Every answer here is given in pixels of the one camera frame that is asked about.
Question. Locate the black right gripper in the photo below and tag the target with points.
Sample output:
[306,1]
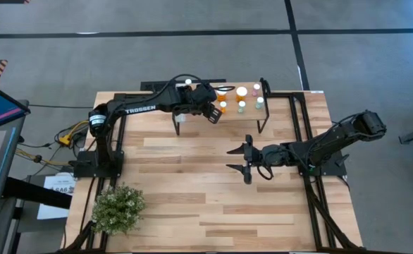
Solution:
[263,157]

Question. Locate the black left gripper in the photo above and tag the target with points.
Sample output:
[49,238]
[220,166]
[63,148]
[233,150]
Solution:
[201,97]

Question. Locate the medium orange pill bottle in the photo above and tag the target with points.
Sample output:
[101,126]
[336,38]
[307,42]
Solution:
[223,106]

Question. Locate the large orange pill bottle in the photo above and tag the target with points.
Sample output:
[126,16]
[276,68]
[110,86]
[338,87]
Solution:
[222,94]
[241,93]

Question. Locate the pale green pill bottle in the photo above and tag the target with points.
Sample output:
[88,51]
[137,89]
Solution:
[241,106]

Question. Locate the small orange pill bottle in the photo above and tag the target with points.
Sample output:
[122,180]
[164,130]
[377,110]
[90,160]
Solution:
[188,82]

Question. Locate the teal bottle with white pills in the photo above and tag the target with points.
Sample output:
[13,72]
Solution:
[259,102]

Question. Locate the pink pill bottle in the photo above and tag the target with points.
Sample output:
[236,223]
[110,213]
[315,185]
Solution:
[256,89]

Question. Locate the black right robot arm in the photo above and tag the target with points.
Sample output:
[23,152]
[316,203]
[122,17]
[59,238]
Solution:
[330,143]

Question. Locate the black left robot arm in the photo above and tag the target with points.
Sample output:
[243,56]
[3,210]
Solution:
[136,106]

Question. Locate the wooden shelf with black legs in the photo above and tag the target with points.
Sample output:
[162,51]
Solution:
[248,118]

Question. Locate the green artificial plant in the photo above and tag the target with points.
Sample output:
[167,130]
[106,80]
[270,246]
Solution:
[118,210]

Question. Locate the white paper sheet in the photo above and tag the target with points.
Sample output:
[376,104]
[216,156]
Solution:
[56,183]

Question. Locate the black metal mounting frame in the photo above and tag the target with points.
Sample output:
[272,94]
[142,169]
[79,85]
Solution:
[97,211]
[284,94]

